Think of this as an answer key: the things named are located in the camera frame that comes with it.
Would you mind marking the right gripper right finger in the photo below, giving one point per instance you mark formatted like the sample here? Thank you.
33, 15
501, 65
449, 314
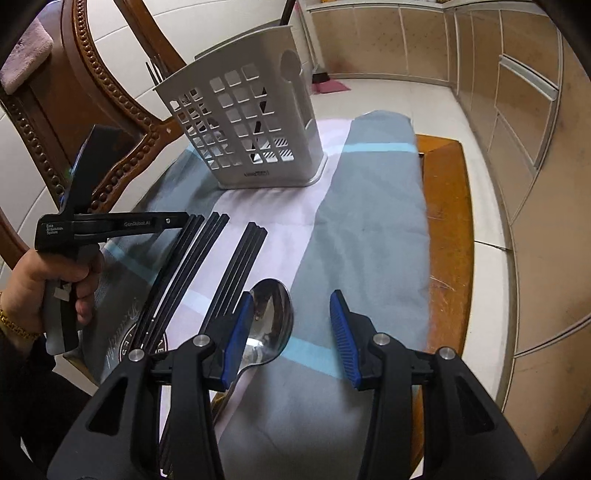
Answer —
465, 434

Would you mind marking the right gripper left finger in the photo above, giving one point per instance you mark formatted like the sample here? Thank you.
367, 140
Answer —
116, 436

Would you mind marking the silver spoon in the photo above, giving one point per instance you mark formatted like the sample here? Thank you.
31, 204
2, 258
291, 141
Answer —
272, 325

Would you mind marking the kitchen base cabinets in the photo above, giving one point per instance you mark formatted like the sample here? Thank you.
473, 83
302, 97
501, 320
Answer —
519, 76

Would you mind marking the person's left hand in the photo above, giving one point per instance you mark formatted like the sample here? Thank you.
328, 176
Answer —
22, 299

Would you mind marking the brown wooden chair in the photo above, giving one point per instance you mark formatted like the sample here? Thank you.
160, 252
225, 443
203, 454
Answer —
60, 102

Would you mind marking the pink towel on chair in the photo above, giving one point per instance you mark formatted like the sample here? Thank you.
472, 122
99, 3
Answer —
31, 50

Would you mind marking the white plastic utensil caddy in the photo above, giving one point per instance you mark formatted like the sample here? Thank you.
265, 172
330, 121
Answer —
245, 107

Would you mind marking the grey pink patterned cloth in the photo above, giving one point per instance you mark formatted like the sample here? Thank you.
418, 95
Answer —
361, 229

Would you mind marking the pink dustpan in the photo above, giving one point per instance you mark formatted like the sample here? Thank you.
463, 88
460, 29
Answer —
322, 83

